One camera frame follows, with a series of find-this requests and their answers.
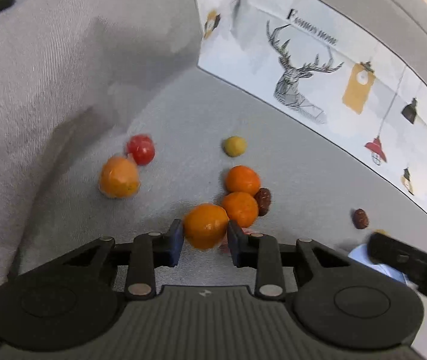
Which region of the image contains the orange mandarin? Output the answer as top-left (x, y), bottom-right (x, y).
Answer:
top-left (182, 203), bottom-right (229, 250)
top-left (221, 192), bottom-right (259, 228)
top-left (225, 165), bottom-right (261, 196)

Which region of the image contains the small yellow round fruit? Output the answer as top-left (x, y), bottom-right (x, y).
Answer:
top-left (222, 136), bottom-right (248, 158)

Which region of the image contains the wrapped pink red fruit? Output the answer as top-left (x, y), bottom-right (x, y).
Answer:
top-left (218, 226), bottom-right (259, 254)

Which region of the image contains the dark red jujube date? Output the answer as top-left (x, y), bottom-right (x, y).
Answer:
top-left (254, 188), bottom-right (272, 216)

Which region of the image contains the small yellow fruit hidden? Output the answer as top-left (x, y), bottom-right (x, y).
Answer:
top-left (372, 229), bottom-right (390, 236)

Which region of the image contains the light blue plate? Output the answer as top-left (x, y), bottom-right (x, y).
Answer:
top-left (347, 243), bottom-right (417, 289)

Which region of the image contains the wrapped orange fruit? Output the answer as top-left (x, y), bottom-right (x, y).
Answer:
top-left (99, 155), bottom-right (141, 198)

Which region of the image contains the dark red jujube far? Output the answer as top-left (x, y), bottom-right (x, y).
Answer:
top-left (352, 208), bottom-right (370, 229)

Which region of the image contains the deer print white cushion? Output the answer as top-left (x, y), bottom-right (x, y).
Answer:
top-left (196, 0), bottom-right (427, 213)

